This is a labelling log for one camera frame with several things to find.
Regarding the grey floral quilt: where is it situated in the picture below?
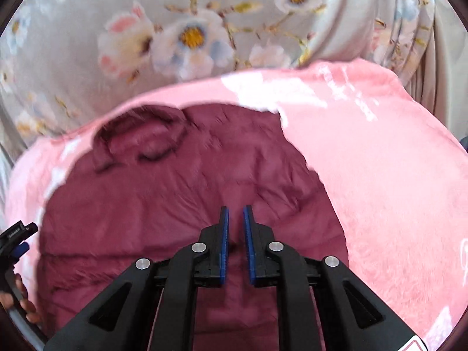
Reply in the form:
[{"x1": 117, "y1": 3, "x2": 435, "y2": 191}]
[{"x1": 0, "y1": 0, "x2": 436, "y2": 154}]

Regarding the person's left hand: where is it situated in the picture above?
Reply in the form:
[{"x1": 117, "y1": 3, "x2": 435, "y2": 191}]
[{"x1": 0, "y1": 275, "x2": 43, "y2": 324}]

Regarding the pink printed blanket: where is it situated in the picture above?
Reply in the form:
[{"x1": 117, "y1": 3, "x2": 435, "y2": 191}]
[{"x1": 4, "y1": 59, "x2": 468, "y2": 351}]

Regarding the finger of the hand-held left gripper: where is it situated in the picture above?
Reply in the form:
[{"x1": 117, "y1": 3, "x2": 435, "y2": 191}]
[{"x1": 0, "y1": 221, "x2": 39, "y2": 261}]

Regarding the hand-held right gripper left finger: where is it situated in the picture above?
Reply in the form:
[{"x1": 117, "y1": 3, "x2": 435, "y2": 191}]
[{"x1": 44, "y1": 206, "x2": 230, "y2": 351}]

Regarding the maroon jacket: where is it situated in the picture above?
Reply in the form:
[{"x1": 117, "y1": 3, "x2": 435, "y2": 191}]
[{"x1": 37, "y1": 103, "x2": 350, "y2": 351}]

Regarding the beige pleated curtain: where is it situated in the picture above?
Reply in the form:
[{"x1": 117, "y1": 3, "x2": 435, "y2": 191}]
[{"x1": 409, "y1": 0, "x2": 467, "y2": 125}]

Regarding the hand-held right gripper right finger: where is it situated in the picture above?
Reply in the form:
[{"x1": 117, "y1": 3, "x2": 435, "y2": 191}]
[{"x1": 243, "y1": 205, "x2": 428, "y2": 351}]

